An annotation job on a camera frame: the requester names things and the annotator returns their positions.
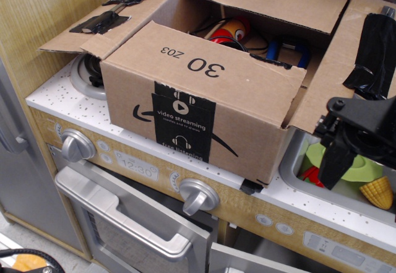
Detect red orange toy bottle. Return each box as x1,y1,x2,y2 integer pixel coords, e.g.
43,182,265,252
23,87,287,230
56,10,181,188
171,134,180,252
209,17,251,44

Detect yellow toy corn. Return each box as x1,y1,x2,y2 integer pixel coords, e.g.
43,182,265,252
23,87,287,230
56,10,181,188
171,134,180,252
359,176,394,210

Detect silver oven door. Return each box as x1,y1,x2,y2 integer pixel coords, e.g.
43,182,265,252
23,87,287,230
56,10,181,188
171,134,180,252
55,167,217,272

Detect green toy plate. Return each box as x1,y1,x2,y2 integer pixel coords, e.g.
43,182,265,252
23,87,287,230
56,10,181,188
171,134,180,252
297,143,383,183

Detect red toy piece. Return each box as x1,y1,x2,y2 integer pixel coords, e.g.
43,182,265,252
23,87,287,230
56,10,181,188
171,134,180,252
298,166,324,188

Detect left silver oven knob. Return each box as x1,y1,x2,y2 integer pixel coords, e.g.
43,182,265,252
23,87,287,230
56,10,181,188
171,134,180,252
61,129,96,163

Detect grey stove burner ring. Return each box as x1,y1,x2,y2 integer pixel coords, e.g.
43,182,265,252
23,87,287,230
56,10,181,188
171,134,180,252
69,53,107,101

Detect grey toy fridge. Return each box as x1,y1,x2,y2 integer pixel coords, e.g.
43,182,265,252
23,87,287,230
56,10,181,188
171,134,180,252
1,67,82,251

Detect right silver oven knob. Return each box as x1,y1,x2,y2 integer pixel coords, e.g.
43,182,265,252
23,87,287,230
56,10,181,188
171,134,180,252
179,178,220,215

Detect silver dishwasher door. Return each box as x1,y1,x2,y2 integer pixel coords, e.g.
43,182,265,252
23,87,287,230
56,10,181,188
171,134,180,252
209,243,329,272

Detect blue toy handle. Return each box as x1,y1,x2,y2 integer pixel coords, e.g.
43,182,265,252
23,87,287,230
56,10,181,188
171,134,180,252
266,37,311,69

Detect silver oven knob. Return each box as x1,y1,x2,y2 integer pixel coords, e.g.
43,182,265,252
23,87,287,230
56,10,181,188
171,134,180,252
179,178,220,215
61,129,96,163

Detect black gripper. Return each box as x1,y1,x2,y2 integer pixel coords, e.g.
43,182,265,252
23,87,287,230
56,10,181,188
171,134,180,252
314,97,395,190

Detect toy kitchen unit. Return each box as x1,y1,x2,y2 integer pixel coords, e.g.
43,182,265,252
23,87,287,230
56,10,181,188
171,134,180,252
27,58,395,272

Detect grey toy sink basin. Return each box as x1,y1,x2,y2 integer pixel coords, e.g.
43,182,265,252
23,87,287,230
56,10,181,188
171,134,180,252
279,130,395,226

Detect large brown cardboard box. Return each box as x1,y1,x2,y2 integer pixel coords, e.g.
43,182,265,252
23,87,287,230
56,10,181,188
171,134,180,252
42,0,385,183

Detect black cable with orange object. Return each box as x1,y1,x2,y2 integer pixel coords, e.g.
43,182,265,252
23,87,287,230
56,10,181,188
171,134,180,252
0,248,62,273

